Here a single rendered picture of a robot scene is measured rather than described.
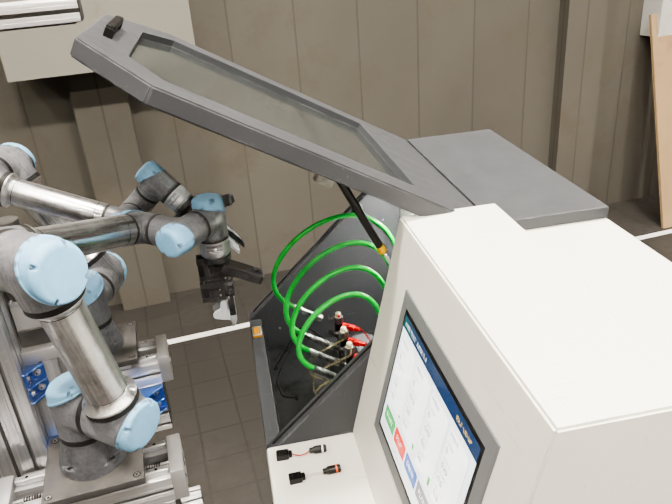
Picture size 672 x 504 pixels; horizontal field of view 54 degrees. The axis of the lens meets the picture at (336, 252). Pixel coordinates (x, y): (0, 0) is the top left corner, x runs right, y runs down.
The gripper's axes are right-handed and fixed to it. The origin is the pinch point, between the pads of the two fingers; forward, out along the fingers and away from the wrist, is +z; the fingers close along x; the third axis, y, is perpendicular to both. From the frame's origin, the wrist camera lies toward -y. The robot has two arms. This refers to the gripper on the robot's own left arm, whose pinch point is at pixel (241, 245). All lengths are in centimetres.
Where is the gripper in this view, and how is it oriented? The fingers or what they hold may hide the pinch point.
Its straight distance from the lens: 192.7
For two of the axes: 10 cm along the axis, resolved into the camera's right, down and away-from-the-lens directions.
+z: 7.3, 6.7, 1.4
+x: -0.3, 2.4, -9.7
